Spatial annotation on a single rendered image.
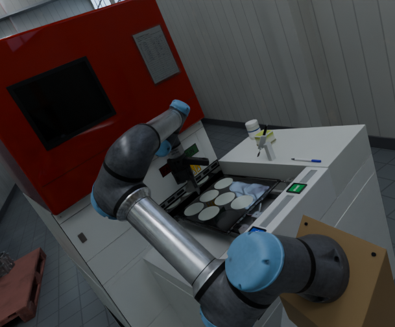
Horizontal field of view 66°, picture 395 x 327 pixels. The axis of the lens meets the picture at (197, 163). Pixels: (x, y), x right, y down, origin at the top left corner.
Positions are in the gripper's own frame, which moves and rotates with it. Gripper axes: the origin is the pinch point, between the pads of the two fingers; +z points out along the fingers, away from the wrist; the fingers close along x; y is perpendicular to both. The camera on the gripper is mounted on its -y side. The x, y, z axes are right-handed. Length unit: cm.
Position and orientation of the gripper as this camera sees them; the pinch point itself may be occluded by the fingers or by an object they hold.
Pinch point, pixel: (199, 191)
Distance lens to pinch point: 139.3
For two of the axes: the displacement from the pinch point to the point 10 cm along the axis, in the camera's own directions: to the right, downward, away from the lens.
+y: -9.1, 4.0, 0.4
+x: 1.0, 3.4, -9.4
